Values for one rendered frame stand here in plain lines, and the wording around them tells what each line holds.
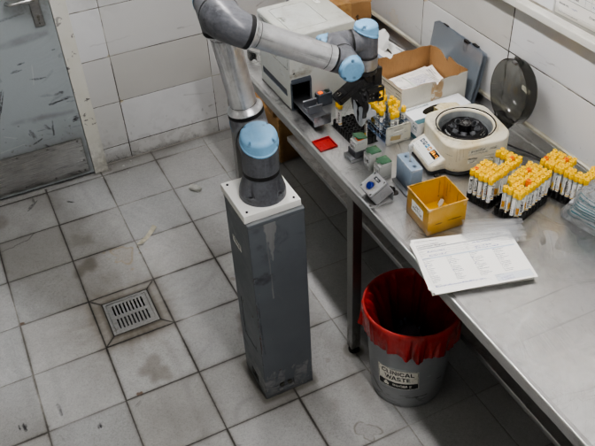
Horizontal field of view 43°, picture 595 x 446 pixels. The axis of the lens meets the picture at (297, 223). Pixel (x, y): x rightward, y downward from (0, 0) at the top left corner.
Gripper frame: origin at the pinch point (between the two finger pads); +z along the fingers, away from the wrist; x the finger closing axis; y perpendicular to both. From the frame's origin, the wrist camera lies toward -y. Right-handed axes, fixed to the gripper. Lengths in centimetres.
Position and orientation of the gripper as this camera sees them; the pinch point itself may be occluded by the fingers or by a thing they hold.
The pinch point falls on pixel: (359, 123)
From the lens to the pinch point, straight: 251.1
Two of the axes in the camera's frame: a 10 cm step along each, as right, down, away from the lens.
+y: 9.0, -3.1, 3.1
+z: 0.4, 7.6, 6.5
